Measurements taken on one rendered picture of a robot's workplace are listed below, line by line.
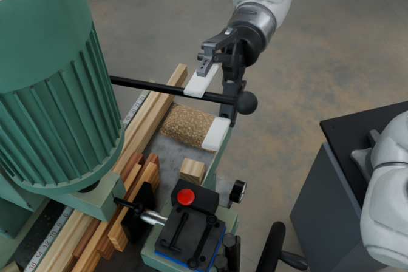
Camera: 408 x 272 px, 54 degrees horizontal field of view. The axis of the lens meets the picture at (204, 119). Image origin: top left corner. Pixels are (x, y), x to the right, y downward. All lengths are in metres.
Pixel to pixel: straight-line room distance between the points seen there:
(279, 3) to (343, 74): 1.57
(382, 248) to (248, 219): 0.90
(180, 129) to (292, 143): 1.18
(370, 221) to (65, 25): 0.80
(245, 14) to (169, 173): 0.36
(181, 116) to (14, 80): 0.56
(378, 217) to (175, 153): 0.47
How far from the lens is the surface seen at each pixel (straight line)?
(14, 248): 1.00
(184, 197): 0.71
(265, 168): 1.92
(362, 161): 1.28
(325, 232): 1.49
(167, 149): 0.90
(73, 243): 0.80
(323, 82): 2.29
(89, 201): 0.72
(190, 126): 0.89
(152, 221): 0.77
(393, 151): 1.08
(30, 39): 0.38
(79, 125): 0.49
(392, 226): 0.98
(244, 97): 0.57
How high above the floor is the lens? 1.67
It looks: 55 degrees down
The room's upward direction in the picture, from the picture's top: straight up
